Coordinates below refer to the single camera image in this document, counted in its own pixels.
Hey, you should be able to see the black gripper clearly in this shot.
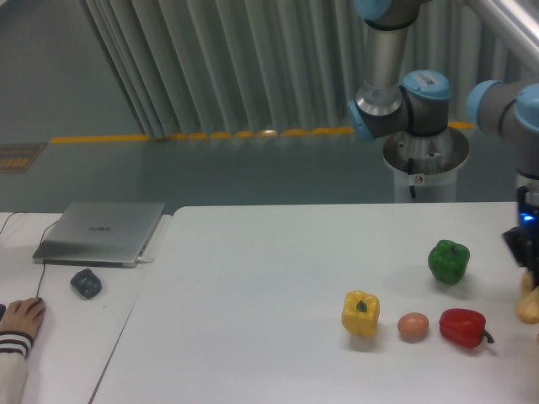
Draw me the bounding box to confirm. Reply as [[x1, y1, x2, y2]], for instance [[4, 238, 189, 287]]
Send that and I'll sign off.
[[503, 185, 538, 274]]

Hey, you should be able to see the triangular bread slice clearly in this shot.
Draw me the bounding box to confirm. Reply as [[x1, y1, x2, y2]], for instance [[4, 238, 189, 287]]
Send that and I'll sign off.
[[515, 273, 538, 324]]

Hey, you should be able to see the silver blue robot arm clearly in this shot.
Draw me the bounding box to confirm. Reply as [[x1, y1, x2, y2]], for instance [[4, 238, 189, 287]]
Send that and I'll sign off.
[[348, 1, 538, 277]]

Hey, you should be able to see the striped white sleeve forearm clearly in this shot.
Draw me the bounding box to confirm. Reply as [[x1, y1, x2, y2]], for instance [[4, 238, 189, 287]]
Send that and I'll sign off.
[[1, 331, 34, 404]]

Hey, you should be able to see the person's hand on mouse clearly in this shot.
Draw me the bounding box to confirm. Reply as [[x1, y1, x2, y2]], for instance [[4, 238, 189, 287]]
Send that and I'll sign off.
[[1, 297, 46, 340]]

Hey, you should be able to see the green bell pepper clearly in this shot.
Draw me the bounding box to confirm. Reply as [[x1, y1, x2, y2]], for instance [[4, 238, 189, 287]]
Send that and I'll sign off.
[[428, 239, 471, 285]]

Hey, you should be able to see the red bell pepper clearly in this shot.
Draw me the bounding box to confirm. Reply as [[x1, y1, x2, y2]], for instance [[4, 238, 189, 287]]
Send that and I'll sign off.
[[439, 308, 494, 348]]

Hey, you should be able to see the brown egg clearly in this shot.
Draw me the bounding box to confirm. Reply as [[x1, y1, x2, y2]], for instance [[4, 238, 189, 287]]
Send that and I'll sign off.
[[398, 312, 430, 341]]

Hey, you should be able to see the yellow bell pepper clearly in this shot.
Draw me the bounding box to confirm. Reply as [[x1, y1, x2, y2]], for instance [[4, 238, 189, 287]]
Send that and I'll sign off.
[[341, 290, 381, 338]]

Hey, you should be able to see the white usb plug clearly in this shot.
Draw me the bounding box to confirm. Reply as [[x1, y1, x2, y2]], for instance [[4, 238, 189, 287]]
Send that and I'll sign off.
[[137, 257, 155, 264]]

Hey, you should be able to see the silver closed laptop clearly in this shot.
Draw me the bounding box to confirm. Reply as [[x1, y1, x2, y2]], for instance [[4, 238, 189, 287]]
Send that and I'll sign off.
[[33, 202, 165, 268]]

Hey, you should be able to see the small dark grey gadget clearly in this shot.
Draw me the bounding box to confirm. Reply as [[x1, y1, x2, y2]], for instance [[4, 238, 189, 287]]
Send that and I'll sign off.
[[70, 268, 103, 300]]

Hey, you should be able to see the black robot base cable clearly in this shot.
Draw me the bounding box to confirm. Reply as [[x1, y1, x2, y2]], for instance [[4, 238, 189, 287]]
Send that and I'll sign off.
[[407, 157, 418, 204]]

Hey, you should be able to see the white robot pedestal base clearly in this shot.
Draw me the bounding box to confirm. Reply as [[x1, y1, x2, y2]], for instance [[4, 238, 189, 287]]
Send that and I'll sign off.
[[382, 127, 470, 203]]

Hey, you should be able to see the thin black laptop cable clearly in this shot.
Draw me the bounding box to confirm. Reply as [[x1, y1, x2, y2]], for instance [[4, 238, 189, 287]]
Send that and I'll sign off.
[[0, 210, 64, 243]]

